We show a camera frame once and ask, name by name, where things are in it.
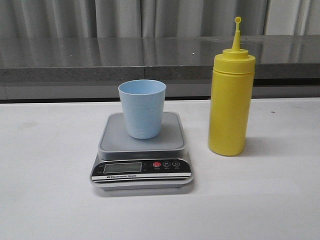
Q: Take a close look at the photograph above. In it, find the grey stone counter ledge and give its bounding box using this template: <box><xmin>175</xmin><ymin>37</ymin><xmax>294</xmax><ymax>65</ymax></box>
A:
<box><xmin>0</xmin><ymin>34</ymin><xmax>320</xmax><ymax>101</ymax></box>

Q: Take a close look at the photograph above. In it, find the grey curtain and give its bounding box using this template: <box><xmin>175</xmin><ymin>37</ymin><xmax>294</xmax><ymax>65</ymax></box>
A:
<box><xmin>0</xmin><ymin>0</ymin><xmax>320</xmax><ymax>38</ymax></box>

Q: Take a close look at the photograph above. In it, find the light blue plastic cup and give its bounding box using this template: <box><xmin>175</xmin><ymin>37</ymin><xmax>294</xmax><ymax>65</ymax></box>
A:
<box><xmin>118</xmin><ymin>79</ymin><xmax>167</xmax><ymax>139</ymax></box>

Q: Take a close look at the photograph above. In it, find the yellow squeeze bottle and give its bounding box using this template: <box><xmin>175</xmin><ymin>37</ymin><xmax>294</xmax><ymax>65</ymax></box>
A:
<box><xmin>208</xmin><ymin>16</ymin><xmax>256</xmax><ymax>156</ymax></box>

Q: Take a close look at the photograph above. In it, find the silver electronic kitchen scale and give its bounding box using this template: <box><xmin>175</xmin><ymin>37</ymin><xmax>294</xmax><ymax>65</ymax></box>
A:
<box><xmin>90</xmin><ymin>112</ymin><xmax>194</xmax><ymax>191</ymax></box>

